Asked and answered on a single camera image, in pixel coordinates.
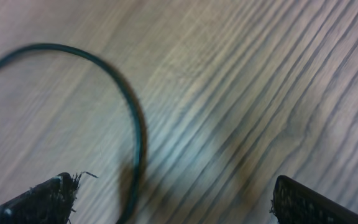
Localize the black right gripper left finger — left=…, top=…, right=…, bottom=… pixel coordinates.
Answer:
left=0, top=171, right=96, bottom=224

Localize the black USB cable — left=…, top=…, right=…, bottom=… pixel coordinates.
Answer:
left=0, top=42, right=148, bottom=224

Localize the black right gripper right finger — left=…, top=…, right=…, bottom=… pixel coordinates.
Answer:
left=270, top=175, right=358, bottom=224

